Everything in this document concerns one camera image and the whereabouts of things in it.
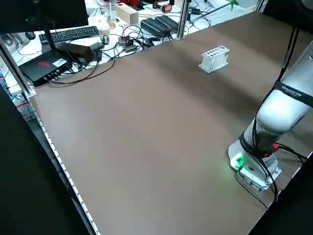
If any white test tube rack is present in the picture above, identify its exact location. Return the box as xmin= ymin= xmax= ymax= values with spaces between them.
xmin=197 ymin=45 xmax=231 ymax=74

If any black power supply box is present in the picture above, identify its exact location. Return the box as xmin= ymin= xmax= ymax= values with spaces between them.
xmin=155 ymin=15 xmax=179 ymax=31
xmin=140 ymin=17 xmax=169 ymax=34

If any printed paper cup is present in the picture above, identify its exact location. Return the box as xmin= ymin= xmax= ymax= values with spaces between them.
xmin=98 ymin=19 xmax=111 ymax=45

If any dark power brick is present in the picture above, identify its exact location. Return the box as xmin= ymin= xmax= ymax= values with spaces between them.
xmin=55 ymin=43 xmax=95 ymax=65

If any light wooden box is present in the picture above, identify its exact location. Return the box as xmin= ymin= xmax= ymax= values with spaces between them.
xmin=115 ymin=3 xmax=139 ymax=24

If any clear plastic cup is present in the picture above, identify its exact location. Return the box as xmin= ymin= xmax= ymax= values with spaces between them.
xmin=107 ymin=3 xmax=118 ymax=25

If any red and black tool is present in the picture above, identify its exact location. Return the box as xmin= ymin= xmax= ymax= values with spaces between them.
xmin=152 ymin=1 xmax=174 ymax=13

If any red and black device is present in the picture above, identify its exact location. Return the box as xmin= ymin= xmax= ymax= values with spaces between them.
xmin=126 ymin=0 xmax=145 ymax=10

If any black keyboard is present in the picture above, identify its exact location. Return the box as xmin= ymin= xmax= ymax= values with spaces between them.
xmin=38 ymin=25 xmax=100 ymax=44

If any black box with red logo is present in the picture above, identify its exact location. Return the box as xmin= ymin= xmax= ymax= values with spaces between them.
xmin=19 ymin=47 xmax=74 ymax=88

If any black monitor stand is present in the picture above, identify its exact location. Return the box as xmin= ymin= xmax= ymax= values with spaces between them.
xmin=44 ymin=21 xmax=57 ymax=52

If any black computer monitor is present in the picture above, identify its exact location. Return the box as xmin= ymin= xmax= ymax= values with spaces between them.
xmin=0 ymin=0 xmax=89 ymax=33

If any long black cable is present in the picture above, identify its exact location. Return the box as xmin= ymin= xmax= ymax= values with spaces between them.
xmin=47 ymin=57 xmax=116 ymax=85

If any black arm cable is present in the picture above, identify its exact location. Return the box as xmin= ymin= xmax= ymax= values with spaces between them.
xmin=251 ymin=25 xmax=300 ymax=157

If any aluminium frame post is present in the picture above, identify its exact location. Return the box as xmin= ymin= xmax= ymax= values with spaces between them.
xmin=176 ymin=0 xmax=191 ymax=39
xmin=0 ymin=36 xmax=37 ymax=96

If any black base cable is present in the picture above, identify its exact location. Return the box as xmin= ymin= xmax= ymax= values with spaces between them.
xmin=265 ymin=143 xmax=308 ymax=164
xmin=234 ymin=156 xmax=279 ymax=209

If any metal rod with green handle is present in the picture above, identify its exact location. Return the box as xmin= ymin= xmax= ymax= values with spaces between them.
xmin=190 ymin=0 xmax=240 ymax=25

